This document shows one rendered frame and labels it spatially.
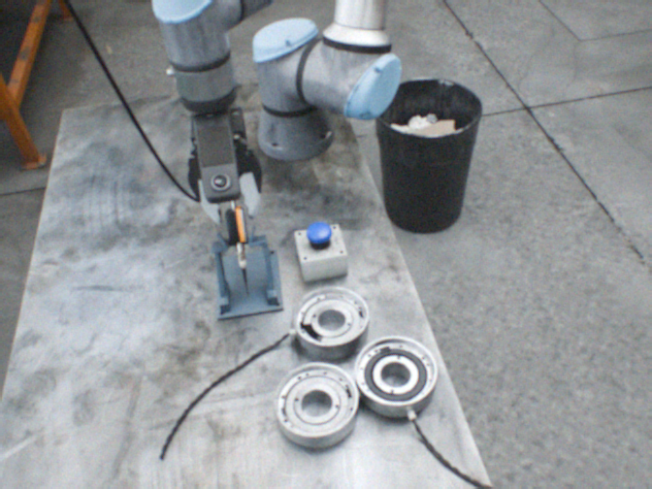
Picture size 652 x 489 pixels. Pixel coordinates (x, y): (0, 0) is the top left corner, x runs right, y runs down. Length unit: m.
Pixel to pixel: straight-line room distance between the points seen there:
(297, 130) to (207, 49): 0.46
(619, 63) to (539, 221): 1.18
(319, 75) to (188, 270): 0.39
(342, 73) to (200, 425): 0.58
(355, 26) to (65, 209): 0.61
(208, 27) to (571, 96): 2.37
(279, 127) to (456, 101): 1.08
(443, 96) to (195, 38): 1.52
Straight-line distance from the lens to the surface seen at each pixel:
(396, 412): 0.83
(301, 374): 0.86
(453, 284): 2.07
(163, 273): 1.06
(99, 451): 0.90
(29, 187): 2.81
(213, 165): 0.82
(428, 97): 2.23
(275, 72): 1.15
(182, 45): 0.78
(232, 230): 0.93
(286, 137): 1.21
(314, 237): 0.96
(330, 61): 1.09
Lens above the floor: 1.53
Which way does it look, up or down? 44 degrees down
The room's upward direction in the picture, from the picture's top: 6 degrees counter-clockwise
